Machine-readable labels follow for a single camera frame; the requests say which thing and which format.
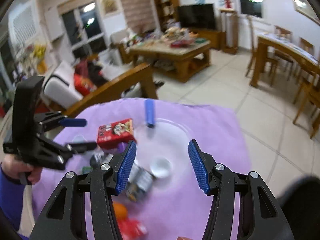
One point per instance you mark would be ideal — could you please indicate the purple table cloth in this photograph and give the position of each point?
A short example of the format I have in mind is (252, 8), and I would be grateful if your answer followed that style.
(175, 206)

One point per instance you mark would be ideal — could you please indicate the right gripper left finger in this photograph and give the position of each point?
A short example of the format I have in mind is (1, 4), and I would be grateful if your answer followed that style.
(63, 216)

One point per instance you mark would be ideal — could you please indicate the wooden coffee table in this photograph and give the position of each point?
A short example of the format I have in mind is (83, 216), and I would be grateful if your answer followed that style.
(187, 62)

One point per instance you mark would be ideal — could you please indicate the left hand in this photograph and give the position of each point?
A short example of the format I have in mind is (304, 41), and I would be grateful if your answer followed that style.
(12, 167)

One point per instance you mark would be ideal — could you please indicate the purple left sleeve forearm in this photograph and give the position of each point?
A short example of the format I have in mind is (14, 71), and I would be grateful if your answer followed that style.
(11, 199)

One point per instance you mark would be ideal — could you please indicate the black flat television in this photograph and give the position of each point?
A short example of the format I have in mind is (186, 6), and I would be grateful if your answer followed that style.
(197, 16)

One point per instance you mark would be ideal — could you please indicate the wooden sofa armrest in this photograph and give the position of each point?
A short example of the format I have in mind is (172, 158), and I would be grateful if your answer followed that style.
(112, 90)

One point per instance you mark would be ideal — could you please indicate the black round trash bin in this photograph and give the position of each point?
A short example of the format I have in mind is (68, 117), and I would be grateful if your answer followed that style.
(300, 205)

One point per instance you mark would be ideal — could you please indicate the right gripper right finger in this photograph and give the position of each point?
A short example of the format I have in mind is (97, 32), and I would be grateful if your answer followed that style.
(260, 215)

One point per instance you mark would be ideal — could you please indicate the wooden bookshelf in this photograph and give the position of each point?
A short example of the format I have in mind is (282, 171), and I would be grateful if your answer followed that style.
(166, 12)

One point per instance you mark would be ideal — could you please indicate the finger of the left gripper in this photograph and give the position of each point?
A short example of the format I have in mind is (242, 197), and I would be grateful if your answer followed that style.
(72, 122)
(75, 147)

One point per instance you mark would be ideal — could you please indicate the white bottle cap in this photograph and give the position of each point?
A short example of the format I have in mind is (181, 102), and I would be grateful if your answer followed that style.
(161, 167)

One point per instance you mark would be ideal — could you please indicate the blue plastic strip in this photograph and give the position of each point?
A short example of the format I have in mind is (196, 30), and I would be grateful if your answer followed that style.
(149, 113)

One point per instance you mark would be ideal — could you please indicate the wooden dining chair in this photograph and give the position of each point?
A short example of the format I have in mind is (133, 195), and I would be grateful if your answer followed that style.
(260, 56)

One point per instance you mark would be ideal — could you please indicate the tall wooden plant stand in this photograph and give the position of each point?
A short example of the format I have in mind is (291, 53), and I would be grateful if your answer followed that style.
(229, 30)

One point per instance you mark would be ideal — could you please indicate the framed floral picture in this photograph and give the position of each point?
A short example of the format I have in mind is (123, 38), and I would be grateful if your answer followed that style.
(303, 7)

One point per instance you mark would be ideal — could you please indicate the red cartoon milk carton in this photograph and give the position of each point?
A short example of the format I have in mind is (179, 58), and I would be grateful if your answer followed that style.
(113, 134)

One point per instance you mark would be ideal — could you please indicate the orange fruit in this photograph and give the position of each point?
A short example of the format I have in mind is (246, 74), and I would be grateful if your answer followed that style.
(120, 211)

